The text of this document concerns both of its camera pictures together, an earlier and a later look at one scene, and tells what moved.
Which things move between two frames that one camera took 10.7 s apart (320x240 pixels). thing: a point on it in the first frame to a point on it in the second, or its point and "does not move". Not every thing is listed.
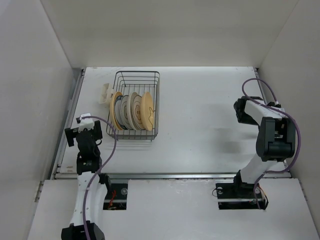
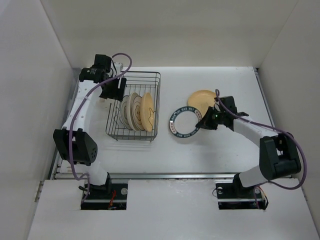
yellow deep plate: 111,109 to 201,100
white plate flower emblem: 136,112 does not move
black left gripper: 71,133 to 116,94
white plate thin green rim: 123,112 does not move
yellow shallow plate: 147,111 does not move
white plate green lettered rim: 117,112 to 183,121
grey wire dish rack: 134,108 does not move
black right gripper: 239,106 to 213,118
